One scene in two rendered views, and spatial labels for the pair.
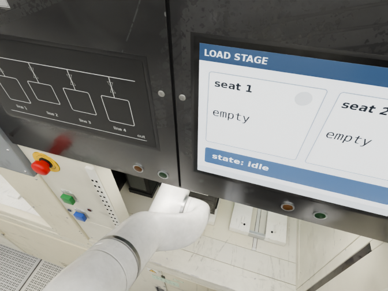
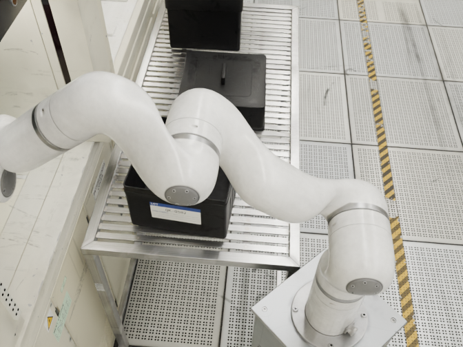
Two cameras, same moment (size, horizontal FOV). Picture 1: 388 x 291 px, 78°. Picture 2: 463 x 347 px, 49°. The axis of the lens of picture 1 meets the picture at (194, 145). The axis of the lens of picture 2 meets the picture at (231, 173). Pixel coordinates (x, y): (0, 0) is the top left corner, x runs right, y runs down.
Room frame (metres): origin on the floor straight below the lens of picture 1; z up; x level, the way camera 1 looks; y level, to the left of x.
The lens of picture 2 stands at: (0.00, 0.78, 1.95)
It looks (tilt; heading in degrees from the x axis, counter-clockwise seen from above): 49 degrees down; 256
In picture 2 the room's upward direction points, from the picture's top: 2 degrees clockwise
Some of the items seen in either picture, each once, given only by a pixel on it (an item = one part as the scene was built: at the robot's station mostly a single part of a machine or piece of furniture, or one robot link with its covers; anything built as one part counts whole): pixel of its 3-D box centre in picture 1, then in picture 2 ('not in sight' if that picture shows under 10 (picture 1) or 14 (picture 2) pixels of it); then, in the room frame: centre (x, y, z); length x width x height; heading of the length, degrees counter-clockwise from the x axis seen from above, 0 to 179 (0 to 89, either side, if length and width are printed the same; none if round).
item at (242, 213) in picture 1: (259, 212); not in sight; (0.48, -0.27, 0.89); 0.22 x 0.21 x 0.04; 163
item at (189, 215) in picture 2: not in sight; (187, 175); (-0.10, -0.16, 0.85); 0.28 x 0.28 x 0.17; 67
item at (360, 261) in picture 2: not in sight; (354, 263); (-0.37, 0.33, 1.07); 0.19 x 0.12 x 0.24; 73
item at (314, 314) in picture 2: not in sight; (335, 297); (-0.38, 0.29, 0.85); 0.19 x 0.19 x 0.18
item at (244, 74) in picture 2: not in sight; (223, 85); (-0.29, -0.55, 0.83); 0.29 x 0.29 x 0.13; 74
